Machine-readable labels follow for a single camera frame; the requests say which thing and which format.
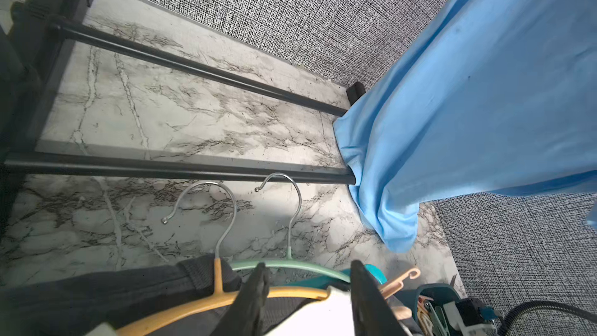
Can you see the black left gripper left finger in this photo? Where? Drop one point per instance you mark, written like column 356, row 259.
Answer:
column 244, row 316

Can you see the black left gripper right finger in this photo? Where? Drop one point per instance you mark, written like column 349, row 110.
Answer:
column 371, row 313

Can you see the yellow wooden hanger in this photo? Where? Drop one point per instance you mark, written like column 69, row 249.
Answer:
column 220, row 297

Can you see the white t-shirt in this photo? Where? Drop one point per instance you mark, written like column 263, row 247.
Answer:
column 332, row 316

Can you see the light blue t-shirt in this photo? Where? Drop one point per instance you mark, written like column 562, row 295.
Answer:
column 493, row 96

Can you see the pile of pastel clothespins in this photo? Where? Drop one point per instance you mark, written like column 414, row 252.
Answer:
column 432, row 317

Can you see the dark teal clothespin tray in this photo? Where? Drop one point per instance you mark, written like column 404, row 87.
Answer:
column 439, row 294

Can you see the dark grey garment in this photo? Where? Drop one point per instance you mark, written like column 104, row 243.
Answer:
column 75, row 306

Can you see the black clothes rack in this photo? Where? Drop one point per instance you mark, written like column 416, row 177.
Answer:
column 122, row 88

